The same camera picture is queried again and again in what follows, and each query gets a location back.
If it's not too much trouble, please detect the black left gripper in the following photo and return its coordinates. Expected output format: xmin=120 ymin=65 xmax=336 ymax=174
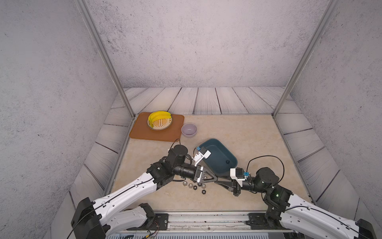
xmin=172 ymin=163 xmax=217 ymax=184

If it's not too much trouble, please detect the teal plastic storage box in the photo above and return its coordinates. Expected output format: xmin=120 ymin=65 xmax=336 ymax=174
xmin=198 ymin=138 xmax=238 ymax=175

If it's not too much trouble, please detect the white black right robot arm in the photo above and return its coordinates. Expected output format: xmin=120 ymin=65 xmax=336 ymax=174
xmin=216 ymin=167 xmax=377 ymax=239

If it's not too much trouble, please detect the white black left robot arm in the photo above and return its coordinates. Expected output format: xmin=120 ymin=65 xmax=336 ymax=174
xmin=70 ymin=144 xmax=217 ymax=239

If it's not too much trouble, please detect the lilac plastic bowl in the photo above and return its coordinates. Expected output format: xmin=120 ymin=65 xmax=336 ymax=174
xmin=181 ymin=123 xmax=198 ymax=138

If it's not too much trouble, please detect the patterned round plate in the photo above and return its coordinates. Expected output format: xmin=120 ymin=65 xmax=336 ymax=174
xmin=147 ymin=116 xmax=173 ymax=130

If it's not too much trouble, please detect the yellow banana bunch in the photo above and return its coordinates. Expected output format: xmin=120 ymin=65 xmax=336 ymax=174
xmin=148 ymin=111 xmax=172 ymax=130

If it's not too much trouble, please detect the brown rectangular mat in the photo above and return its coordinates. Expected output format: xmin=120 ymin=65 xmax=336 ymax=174
xmin=129 ymin=113 xmax=185 ymax=142

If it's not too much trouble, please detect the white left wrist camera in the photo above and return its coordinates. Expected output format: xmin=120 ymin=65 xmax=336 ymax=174
xmin=193 ymin=147 xmax=211 ymax=166

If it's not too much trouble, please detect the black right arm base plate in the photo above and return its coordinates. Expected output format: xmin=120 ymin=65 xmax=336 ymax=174
xmin=245 ymin=213 xmax=287 ymax=230

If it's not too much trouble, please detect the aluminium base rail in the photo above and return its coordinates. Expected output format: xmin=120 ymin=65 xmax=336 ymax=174
xmin=105 ymin=213 xmax=313 ymax=239

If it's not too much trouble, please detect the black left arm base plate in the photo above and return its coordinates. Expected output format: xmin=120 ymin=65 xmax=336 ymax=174
xmin=139 ymin=213 xmax=169 ymax=232

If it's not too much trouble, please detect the right aluminium frame post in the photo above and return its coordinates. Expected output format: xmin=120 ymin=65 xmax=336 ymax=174
xmin=272 ymin=0 xmax=339 ymax=119

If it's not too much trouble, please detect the aluminium frame post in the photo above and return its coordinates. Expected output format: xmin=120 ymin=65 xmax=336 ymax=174
xmin=272 ymin=0 xmax=339 ymax=119
xmin=75 ymin=0 xmax=135 ymax=118

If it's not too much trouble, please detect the left aluminium frame post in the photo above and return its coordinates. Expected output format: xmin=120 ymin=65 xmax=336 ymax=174
xmin=75 ymin=0 xmax=135 ymax=118

